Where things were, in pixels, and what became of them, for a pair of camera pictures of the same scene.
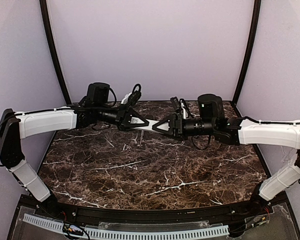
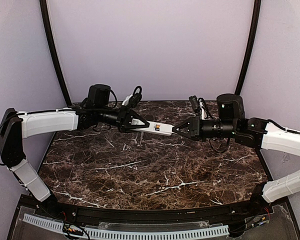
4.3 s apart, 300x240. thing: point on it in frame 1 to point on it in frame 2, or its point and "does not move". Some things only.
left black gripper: (121, 119) does not move
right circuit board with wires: (253, 221) does not move
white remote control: (149, 127) does not move
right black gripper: (178, 125) to (195, 127)
